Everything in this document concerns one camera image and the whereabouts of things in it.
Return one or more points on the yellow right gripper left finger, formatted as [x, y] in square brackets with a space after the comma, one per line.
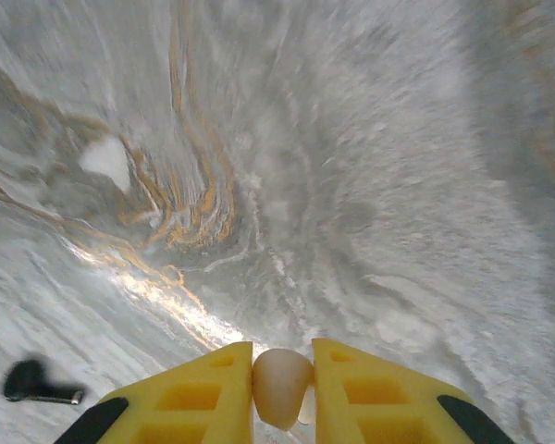
[189, 407]

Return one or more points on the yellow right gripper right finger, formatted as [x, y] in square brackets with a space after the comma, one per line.
[374, 407]

